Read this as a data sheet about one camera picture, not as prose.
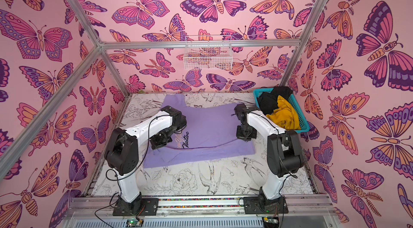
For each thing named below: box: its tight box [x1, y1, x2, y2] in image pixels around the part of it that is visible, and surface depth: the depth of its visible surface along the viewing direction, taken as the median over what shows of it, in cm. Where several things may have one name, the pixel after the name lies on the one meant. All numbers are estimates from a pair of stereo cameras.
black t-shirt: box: [257, 86, 294, 116], surface depth 108 cm
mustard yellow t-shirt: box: [265, 95, 301, 131], surface depth 98 cm
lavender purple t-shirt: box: [143, 94, 256, 169], surface depth 92 cm
